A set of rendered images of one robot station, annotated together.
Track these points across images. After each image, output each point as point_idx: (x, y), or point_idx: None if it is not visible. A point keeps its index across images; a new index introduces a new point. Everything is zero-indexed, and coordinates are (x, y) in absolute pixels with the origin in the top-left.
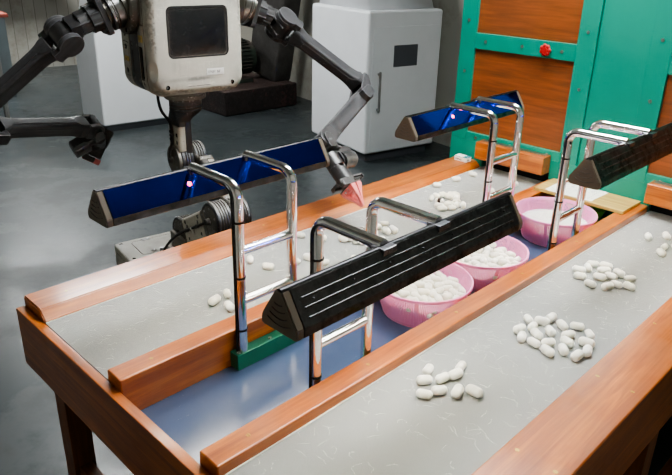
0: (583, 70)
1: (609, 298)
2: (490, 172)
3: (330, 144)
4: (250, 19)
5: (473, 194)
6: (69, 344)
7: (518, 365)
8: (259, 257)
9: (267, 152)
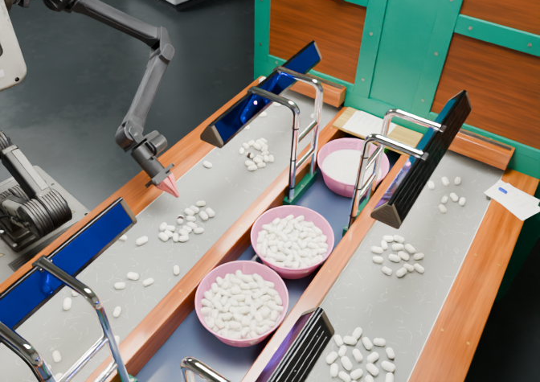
0: (375, 16)
1: (403, 288)
2: (295, 153)
3: (137, 141)
4: None
5: (279, 136)
6: None
7: None
8: (84, 281)
9: (65, 248)
